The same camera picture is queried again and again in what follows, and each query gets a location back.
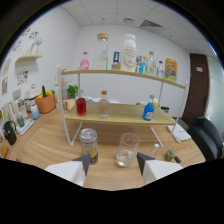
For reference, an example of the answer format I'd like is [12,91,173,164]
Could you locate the clear bottle white cap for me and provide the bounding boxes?
[147,143,161,159]

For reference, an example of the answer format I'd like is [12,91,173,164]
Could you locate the glass jar of limes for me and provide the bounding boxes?
[163,148,183,164]

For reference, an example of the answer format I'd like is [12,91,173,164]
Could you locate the green cup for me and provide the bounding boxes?
[17,114,26,128]

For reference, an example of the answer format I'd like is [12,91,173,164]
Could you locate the clear drinking glass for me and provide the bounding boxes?
[115,132,141,168]

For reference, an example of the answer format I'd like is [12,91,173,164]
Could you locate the white notebook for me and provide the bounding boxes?
[165,123,193,143]

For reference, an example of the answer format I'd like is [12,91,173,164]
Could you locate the blue liquid bottle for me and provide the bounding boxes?
[142,94,156,122]

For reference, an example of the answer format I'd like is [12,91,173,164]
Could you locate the black chair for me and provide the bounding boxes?
[186,114,224,163]

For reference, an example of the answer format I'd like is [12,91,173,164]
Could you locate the white tray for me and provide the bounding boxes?
[15,118,35,136]

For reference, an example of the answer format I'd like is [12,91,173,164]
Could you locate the two-tier wooden shelf rack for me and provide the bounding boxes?
[57,64,188,149]

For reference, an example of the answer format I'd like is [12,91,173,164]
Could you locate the red liquid bottle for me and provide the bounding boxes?
[75,89,88,117]

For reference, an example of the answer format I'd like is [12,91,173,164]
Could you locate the pale blue squat bottle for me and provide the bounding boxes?
[30,104,41,120]

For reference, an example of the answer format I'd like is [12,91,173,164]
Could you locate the black kettle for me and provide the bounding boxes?
[2,120,18,146]

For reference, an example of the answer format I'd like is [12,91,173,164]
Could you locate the clear bottle orange cap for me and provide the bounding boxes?
[97,90,111,119]

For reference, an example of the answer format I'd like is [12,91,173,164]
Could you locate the green potted plant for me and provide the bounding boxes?
[66,84,80,100]

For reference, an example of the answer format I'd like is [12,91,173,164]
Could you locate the white bowl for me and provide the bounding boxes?
[108,98,126,104]

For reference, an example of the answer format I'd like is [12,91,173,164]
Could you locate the white kitchen appliance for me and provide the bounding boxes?
[23,83,42,101]

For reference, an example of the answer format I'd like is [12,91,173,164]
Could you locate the brown door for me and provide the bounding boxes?
[182,53,210,127]

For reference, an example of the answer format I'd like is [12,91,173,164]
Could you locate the small clear bottle blue cap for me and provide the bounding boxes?
[155,60,166,79]

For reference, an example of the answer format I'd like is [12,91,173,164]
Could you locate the yellow cartoon print can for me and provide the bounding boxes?
[164,58,179,83]

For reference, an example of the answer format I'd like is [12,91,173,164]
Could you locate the clear bottle green cap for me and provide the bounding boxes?
[146,50,157,77]

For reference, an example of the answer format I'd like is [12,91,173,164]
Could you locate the light blue slim bottle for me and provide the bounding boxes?
[139,55,148,75]

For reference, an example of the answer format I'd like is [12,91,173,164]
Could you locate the pink liquid bottle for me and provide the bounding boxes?
[79,51,90,71]

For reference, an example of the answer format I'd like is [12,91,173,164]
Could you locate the large white milk bottle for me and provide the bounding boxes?
[120,33,138,73]

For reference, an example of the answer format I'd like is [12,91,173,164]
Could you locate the blue poster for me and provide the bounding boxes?
[112,50,121,63]

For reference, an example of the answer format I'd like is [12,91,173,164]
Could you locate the tall glass jar cork lid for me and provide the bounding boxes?
[92,32,110,71]

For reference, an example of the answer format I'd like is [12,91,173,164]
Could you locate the white vase with flowers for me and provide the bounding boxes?
[28,37,44,57]

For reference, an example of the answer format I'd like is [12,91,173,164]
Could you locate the ceiling air vent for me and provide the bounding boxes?
[139,19,164,29]

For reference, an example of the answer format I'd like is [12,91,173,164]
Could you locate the long wooden wall shelf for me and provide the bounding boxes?
[14,54,44,64]

